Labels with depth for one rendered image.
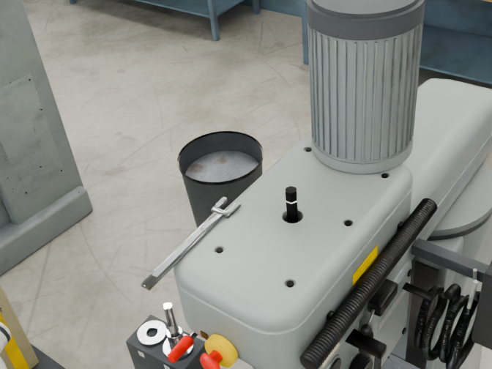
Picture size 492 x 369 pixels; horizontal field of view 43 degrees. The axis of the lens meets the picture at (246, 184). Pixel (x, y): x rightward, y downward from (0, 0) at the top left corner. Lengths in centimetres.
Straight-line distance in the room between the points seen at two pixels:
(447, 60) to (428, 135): 360
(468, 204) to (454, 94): 29
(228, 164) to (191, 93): 182
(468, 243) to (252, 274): 78
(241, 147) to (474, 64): 215
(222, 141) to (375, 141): 255
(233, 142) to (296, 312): 273
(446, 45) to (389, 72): 425
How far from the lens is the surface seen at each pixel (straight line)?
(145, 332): 198
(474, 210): 167
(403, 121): 119
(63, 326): 366
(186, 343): 120
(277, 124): 480
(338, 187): 119
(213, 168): 358
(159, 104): 526
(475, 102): 171
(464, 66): 508
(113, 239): 404
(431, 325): 146
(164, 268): 106
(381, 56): 109
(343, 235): 109
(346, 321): 108
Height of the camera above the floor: 264
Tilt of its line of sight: 39 degrees down
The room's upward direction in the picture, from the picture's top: 7 degrees counter-clockwise
